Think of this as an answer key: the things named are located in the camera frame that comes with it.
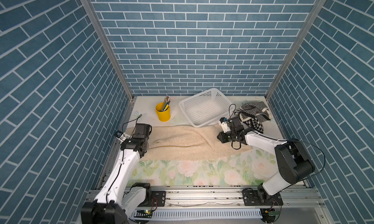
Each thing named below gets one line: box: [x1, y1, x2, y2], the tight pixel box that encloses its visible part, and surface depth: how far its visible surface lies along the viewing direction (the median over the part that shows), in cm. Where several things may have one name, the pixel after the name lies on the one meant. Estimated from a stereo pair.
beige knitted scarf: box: [139, 124, 253, 161], surface depth 93 cm
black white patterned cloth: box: [234, 101, 271, 134], surface depth 98 cm
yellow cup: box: [154, 102, 171, 122], surface depth 105 cm
